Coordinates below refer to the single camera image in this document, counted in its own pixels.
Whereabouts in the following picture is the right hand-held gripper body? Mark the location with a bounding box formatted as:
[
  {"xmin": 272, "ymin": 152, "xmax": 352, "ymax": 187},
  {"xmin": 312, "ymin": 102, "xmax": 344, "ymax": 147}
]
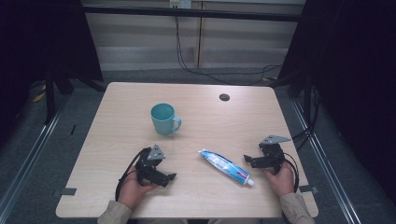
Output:
[{"xmin": 255, "ymin": 134, "xmax": 292, "ymax": 175}]

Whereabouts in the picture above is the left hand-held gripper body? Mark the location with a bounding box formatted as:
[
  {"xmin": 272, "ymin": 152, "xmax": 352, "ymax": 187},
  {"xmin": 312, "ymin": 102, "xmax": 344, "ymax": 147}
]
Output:
[{"xmin": 134, "ymin": 143, "xmax": 171, "ymax": 188}]

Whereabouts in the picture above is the blue white toothpaste tube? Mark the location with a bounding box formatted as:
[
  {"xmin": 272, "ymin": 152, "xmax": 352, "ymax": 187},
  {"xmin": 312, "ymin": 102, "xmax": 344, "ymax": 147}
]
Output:
[{"xmin": 198, "ymin": 148, "xmax": 255, "ymax": 188}]

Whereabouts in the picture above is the teal mug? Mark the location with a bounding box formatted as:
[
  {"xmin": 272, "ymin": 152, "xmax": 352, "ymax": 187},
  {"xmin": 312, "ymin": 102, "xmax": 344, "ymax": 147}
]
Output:
[{"xmin": 150, "ymin": 103, "xmax": 182, "ymax": 136}]

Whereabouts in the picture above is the person's right hand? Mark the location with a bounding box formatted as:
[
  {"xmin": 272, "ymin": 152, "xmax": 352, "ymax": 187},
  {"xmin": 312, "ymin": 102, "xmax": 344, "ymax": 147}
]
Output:
[{"xmin": 264, "ymin": 161, "xmax": 296, "ymax": 199}]

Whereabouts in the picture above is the person's left hand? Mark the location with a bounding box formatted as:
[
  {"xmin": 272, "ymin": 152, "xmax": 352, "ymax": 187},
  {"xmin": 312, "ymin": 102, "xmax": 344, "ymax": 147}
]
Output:
[{"xmin": 117, "ymin": 166, "xmax": 159, "ymax": 210}]

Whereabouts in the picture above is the grey tape piece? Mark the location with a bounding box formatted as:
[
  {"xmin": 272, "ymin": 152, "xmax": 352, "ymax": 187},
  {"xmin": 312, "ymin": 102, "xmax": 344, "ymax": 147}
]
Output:
[
  {"xmin": 60, "ymin": 187, "xmax": 78, "ymax": 197},
  {"xmin": 298, "ymin": 184, "xmax": 319, "ymax": 194}
]

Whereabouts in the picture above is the black curtain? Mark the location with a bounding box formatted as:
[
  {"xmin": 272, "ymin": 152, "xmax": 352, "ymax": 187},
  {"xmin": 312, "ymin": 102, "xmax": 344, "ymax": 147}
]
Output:
[
  {"xmin": 276, "ymin": 0, "xmax": 396, "ymax": 204},
  {"xmin": 0, "ymin": 0, "xmax": 105, "ymax": 147}
]

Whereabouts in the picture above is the black metal stand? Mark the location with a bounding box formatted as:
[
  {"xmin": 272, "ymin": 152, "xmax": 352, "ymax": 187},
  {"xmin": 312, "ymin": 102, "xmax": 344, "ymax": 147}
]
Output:
[{"xmin": 43, "ymin": 66, "xmax": 58, "ymax": 125}]

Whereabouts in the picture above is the yellow floor scrap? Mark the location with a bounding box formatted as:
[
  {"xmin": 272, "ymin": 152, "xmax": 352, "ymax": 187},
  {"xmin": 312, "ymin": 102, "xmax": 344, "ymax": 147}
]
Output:
[{"xmin": 32, "ymin": 91, "xmax": 47, "ymax": 104}]

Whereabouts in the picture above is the black horizontal bar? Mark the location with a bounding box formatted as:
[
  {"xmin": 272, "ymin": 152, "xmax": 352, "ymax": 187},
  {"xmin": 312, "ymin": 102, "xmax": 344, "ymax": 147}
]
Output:
[{"xmin": 82, "ymin": 5, "xmax": 305, "ymax": 23}]

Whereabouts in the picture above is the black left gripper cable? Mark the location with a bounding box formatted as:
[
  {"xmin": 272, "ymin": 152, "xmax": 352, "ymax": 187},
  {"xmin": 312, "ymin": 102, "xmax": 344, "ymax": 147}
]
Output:
[{"xmin": 114, "ymin": 147, "xmax": 151, "ymax": 202}]

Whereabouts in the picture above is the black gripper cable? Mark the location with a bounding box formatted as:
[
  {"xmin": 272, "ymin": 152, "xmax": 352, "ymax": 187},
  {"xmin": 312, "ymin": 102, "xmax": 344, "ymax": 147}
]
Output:
[
  {"xmin": 281, "ymin": 152, "xmax": 301, "ymax": 193},
  {"xmin": 114, "ymin": 147, "xmax": 151, "ymax": 202}
]

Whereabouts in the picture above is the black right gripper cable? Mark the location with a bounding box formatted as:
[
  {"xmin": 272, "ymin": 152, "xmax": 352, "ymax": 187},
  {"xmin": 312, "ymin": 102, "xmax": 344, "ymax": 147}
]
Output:
[{"xmin": 281, "ymin": 152, "xmax": 301, "ymax": 193}]

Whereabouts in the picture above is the black cable bundle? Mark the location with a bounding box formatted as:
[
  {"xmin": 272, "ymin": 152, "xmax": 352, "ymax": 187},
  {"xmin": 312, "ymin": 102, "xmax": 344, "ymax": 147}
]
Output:
[{"xmin": 290, "ymin": 87, "xmax": 321, "ymax": 151}]

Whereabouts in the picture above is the metal floor rail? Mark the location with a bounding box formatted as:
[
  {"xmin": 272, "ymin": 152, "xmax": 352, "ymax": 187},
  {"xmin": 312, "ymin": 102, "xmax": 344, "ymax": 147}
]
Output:
[
  {"xmin": 290, "ymin": 99, "xmax": 362, "ymax": 224},
  {"xmin": 0, "ymin": 98, "xmax": 69, "ymax": 218}
]

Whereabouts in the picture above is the black wall cable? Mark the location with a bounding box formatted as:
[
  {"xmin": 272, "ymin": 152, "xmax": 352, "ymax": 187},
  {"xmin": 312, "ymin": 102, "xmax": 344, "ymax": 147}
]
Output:
[{"xmin": 174, "ymin": 14, "xmax": 283, "ymax": 86}]

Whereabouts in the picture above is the white wall socket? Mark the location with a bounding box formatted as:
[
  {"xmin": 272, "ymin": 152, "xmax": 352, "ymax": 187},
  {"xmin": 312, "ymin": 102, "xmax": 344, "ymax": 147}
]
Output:
[{"xmin": 168, "ymin": 0, "xmax": 192, "ymax": 9}]

